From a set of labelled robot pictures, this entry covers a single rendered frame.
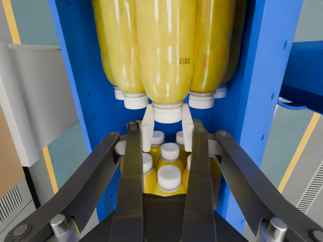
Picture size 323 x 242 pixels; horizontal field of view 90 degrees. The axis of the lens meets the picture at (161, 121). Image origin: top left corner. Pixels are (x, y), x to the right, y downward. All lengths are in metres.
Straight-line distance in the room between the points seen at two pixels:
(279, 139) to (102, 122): 1.69
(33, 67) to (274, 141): 1.79
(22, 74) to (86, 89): 0.29
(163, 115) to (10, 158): 0.46
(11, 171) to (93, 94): 0.35
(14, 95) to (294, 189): 2.35
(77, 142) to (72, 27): 1.59
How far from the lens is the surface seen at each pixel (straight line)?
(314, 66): 0.71
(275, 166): 2.02
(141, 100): 0.25
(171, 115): 0.20
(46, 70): 0.63
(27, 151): 0.58
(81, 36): 0.31
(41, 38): 1.67
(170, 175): 0.27
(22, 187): 2.32
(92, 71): 0.32
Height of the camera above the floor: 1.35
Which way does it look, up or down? 66 degrees down
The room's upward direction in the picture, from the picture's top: 173 degrees counter-clockwise
